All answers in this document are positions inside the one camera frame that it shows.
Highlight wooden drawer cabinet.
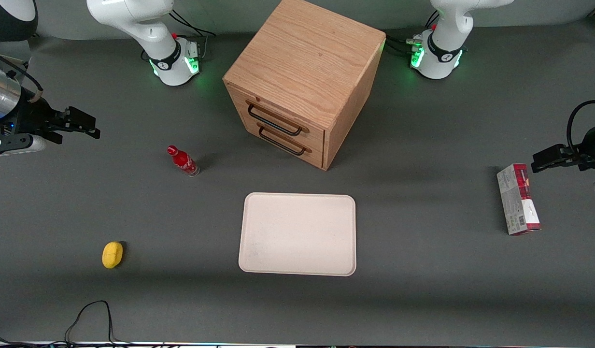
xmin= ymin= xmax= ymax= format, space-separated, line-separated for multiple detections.
xmin=223 ymin=0 xmax=386 ymax=171

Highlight red soda bottle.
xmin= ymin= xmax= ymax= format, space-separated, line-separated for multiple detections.
xmin=167 ymin=145 xmax=200 ymax=177

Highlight beige rectangular tray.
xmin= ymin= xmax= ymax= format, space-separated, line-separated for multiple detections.
xmin=238 ymin=192 xmax=357 ymax=277

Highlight red and grey carton box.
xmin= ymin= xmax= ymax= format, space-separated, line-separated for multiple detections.
xmin=496 ymin=163 xmax=541 ymax=236

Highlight black drawer handle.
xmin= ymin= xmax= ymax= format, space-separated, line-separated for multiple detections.
xmin=246 ymin=100 xmax=309 ymax=137
xmin=257 ymin=124 xmax=312 ymax=157

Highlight black floor cable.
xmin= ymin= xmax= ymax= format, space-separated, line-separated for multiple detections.
xmin=0 ymin=300 xmax=134 ymax=348

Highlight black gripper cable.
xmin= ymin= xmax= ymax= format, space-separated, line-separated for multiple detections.
xmin=0 ymin=51 xmax=43 ymax=103
xmin=567 ymin=100 xmax=595 ymax=155

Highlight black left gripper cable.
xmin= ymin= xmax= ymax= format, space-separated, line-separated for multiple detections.
xmin=567 ymin=100 xmax=595 ymax=155

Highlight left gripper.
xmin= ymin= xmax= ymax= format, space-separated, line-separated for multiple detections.
xmin=531 ymin=121 xmax=595 ymax=197

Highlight black left arm base cables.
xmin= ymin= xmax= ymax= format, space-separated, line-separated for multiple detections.
xmin=385 ymin=10 xmax=440 ymax=56

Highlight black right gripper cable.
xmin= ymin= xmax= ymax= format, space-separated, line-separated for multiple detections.
xmin=0 ymin=51 xmax=43 ymax=103

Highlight black arm base cables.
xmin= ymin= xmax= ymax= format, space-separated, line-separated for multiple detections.
xmin=385 ymin=10 xmax=440 ymax=56
xmin=170 ymin=10 xmax=216 ymax=61

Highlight yellow lemon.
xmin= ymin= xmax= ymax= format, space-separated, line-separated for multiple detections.
xmin=102 ymin=241 xmax=124 ymax=269

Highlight black right arm base cables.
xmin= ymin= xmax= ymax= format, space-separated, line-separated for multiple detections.
xmin=170 ymin=10 xmax=216 ymax=61

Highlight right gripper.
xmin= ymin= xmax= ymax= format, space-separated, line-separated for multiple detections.
xmin=0 ymin=97 xmax=101 ymax=159

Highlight wooden drawer front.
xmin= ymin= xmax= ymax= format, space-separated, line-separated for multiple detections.
xmin=239 ymin=112 xmax=326 ymax=170
xmin=228 ymin=83 xmax=326 ymax=150

